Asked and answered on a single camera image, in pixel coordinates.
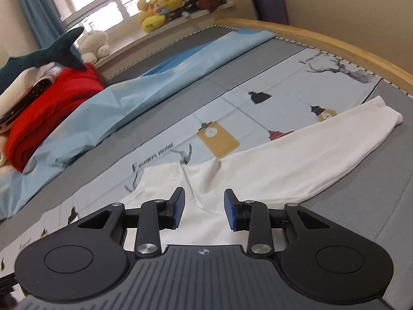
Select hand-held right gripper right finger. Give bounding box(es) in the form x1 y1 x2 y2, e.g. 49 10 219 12
224 188 327 259

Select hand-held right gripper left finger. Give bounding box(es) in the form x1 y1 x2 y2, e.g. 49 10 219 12
77 187 187 261

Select white pants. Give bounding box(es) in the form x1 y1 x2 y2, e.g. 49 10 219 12
123 95 404 252

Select light blue duvet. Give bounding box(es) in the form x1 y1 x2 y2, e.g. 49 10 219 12
0 28 278 220

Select printed grey bed sheet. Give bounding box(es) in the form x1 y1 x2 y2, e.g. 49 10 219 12
0 26 413 285

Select red pillow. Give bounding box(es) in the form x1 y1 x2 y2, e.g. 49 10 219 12
5 65 105 173

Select white plush bear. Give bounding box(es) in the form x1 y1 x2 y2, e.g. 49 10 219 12
77 30 110 63

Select cream folded blanket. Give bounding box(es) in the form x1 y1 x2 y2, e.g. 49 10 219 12
0 63 63 133

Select yellow plush bear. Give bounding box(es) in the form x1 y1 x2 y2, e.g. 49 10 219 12
137 0 185 33

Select dark blue shark plush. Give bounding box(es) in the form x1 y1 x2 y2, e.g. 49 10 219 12
0 27 88 95

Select dark purple box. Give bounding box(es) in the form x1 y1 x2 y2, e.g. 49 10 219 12
248 0 289 26

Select blue curtain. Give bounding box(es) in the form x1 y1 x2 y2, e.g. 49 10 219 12
11 0 81 59

